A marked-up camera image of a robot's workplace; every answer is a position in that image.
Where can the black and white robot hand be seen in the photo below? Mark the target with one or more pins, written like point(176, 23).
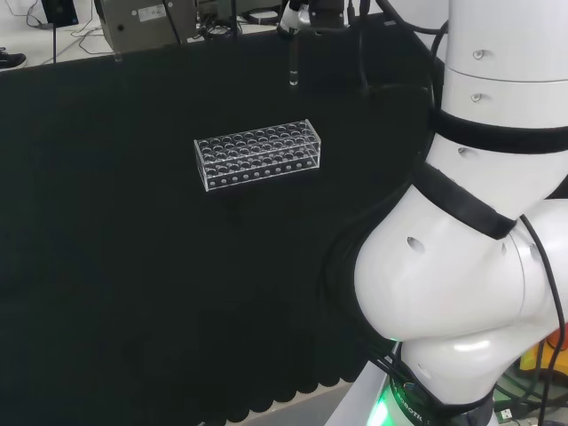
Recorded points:
point(326, 13)

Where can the clear glass test tube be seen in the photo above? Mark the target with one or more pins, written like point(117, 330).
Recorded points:
point(293, 66)

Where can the clear acrylic test tube rack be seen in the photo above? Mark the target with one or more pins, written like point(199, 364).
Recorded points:
point(257, 155)

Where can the grey metal equipment box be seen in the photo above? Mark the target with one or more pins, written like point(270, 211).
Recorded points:
point(142, 22)

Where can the thin black pole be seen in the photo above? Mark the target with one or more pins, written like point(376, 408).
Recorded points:
point(55, 31)

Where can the black bench cloth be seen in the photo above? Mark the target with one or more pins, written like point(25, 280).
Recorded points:
point(111, 222)

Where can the black shoe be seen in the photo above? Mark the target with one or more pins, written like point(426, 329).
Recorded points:
point(10, 60)

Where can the small clear acrylic bracket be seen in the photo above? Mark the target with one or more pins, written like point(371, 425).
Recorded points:
point(117, 57)

